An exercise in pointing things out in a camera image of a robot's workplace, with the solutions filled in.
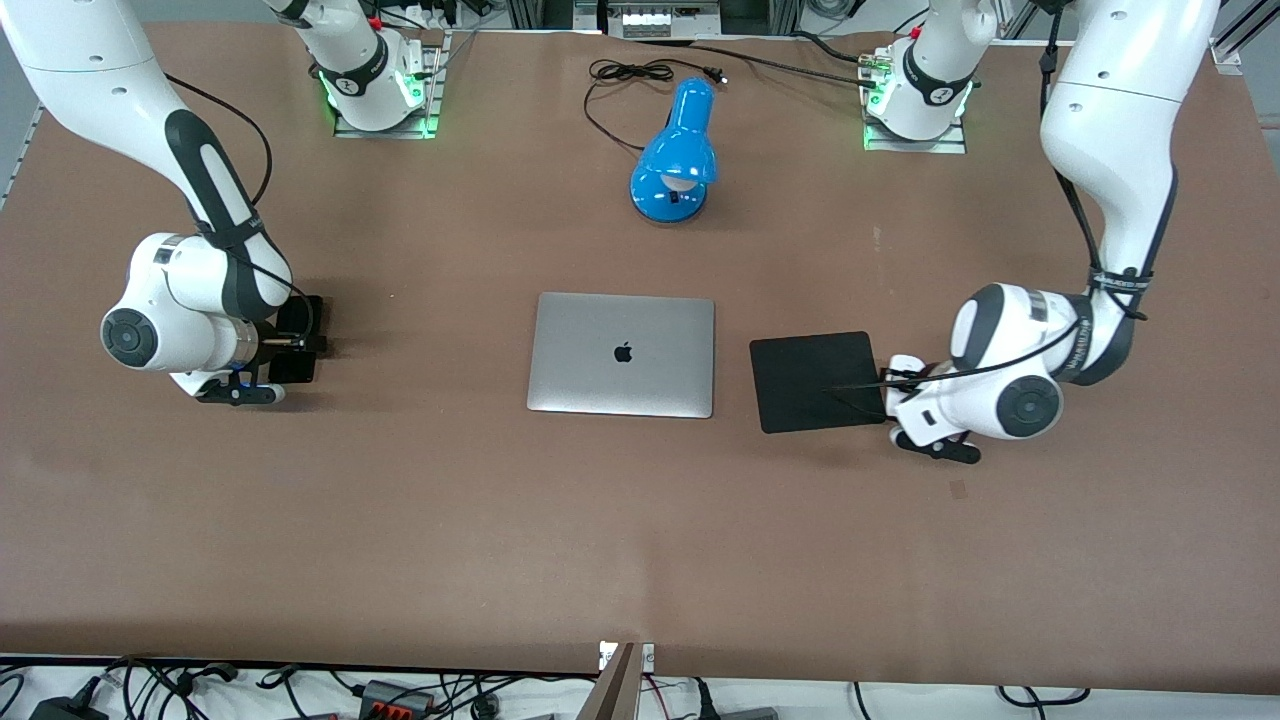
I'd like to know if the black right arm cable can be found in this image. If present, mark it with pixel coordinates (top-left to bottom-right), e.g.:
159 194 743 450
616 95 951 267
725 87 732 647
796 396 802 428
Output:
160 72 316 346

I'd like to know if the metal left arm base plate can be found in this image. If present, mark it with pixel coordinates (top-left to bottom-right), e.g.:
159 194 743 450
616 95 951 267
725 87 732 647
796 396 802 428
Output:
862 50 968 154

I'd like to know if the black smartphone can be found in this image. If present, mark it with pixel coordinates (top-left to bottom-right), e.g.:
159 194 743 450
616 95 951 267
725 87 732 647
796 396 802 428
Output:
268 295 324 385

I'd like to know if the thin black lamp cord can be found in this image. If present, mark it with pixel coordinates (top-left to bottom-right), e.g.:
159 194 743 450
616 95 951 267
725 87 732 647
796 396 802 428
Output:
583 59 728 153

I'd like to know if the thick black braided cable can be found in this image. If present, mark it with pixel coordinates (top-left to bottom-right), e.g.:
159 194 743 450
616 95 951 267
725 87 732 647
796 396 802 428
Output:
640 38 886 89

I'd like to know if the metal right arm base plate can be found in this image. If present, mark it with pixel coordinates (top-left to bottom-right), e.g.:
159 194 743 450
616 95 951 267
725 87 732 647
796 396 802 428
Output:
333 30 443 139

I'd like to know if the white power strip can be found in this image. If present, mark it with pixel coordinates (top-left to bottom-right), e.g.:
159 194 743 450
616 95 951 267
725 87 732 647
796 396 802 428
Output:
600 0 723 39

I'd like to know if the black power adapter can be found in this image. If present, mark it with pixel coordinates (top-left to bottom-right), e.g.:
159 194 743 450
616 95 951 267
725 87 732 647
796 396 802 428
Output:
28 693 109 720

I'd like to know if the grey box with red connectors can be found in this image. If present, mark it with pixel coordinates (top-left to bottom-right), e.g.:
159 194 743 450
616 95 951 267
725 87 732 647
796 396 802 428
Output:
358 679 438 717

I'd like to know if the silver laptop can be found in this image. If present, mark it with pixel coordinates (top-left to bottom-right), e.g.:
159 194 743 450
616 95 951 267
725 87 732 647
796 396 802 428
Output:
527 292 716 419

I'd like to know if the black mouse pad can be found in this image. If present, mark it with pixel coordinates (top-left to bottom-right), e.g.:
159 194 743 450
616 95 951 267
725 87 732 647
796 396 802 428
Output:
749 331 891 435

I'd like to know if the blue desk lamp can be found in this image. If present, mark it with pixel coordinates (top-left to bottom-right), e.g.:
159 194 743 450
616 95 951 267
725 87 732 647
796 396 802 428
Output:
629 77 719 224

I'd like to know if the metal table edge bracket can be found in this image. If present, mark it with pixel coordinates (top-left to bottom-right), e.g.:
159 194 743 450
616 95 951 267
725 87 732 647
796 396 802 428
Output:
598 640 656 720

